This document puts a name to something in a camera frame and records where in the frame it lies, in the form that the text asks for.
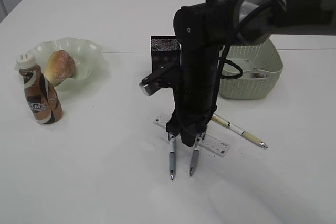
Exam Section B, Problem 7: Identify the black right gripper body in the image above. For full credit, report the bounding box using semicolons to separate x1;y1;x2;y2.
166;56;218;131

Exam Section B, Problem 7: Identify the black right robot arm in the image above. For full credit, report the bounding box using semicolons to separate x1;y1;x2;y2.
173;0;335;147

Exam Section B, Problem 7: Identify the grey white click pen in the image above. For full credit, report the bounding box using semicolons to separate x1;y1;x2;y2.
189;133;205;177

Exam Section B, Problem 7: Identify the blue grey click pen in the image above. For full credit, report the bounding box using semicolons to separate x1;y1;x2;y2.
168;133;176;180

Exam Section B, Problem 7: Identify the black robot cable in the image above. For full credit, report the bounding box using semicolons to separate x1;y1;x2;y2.
173;0;287;135

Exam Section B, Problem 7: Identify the pale green wavy glass plate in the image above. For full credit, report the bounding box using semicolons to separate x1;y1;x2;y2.
28;37;109;92

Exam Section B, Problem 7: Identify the black mesh pen holder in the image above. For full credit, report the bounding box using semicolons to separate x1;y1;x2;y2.
150;36;181;79

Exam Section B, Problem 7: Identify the pale green plastic basket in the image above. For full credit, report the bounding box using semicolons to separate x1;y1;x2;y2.
219;39;283;100

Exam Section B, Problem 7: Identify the paper ball pink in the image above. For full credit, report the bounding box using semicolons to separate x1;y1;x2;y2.
251;72;267;79

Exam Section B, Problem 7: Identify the white beige click pen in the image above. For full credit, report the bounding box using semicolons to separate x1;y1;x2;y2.
212;114;268;149

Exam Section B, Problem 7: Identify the brown coffee bottle white cap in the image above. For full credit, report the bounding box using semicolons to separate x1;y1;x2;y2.
16;53;63;124

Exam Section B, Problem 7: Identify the clear plastic ruler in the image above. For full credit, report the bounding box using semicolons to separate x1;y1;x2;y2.
153;114;230;157

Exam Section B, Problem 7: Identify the golden bread roll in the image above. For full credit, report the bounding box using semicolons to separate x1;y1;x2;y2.
45;50;76;87

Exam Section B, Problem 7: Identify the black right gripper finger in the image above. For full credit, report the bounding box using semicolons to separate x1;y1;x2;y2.
180;125;204;147
166;126;181;140

